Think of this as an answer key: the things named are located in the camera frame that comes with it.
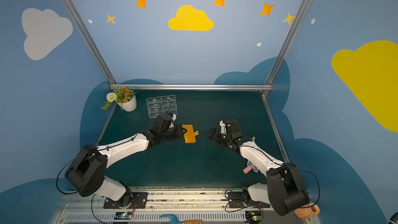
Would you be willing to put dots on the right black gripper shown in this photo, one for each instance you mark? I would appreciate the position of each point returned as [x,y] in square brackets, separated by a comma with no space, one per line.
[219,137]

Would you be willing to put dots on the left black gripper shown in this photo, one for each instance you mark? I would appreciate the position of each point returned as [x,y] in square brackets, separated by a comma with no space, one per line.
[175,131]

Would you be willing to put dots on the yellow leather card holder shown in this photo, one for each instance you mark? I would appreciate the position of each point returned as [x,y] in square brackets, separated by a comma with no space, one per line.
[189,134]

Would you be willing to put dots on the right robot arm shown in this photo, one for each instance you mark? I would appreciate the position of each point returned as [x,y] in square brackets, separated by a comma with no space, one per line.
[284,190]

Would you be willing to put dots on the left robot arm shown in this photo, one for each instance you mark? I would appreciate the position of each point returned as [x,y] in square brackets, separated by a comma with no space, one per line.
[87,172]

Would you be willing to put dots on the clear plastic organizer tray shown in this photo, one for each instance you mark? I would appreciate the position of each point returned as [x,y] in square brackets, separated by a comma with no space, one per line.
[161,105]

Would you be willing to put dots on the potted flower plant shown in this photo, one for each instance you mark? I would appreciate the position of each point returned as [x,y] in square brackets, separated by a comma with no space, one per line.
[124,97]

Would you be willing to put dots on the right controller board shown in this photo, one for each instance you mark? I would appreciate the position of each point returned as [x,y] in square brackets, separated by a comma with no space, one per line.
[253,217]

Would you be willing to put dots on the controller board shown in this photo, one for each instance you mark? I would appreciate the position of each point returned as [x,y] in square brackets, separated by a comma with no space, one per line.
[123,216]
[253,217]

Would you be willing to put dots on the left controller board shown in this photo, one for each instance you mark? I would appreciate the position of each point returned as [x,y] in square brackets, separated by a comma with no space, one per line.
[123,216]

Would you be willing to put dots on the terracotta clay vase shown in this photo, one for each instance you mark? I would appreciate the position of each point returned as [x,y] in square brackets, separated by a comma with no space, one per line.
[307,211]

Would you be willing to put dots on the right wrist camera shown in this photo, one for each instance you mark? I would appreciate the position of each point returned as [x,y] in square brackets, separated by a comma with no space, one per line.
[223,127]

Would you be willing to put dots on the aluminium frame rear bar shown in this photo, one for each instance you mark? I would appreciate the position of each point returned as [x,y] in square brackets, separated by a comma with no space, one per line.
[195,87]

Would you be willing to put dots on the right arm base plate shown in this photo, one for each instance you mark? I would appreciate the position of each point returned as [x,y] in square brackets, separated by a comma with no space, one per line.
[239,199]

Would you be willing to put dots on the aluminium front rail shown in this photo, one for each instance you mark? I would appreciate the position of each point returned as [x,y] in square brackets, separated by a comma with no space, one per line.
[207,204]

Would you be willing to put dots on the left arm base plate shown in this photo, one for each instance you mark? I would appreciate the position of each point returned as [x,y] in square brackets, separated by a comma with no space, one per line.
[136,200]

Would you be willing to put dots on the teal handled tool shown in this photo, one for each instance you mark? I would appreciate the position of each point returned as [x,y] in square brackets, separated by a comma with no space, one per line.
[174,220]

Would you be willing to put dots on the aluminium frame right post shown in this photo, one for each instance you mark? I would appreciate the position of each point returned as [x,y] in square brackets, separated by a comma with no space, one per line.
[294,27]

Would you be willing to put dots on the aluminium frame post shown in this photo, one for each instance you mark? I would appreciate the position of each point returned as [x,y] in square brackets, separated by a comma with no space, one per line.
[81,26]
[294,27]

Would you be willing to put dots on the aluminium frame left post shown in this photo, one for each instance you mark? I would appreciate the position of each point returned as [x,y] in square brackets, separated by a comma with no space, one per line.
[81,26]

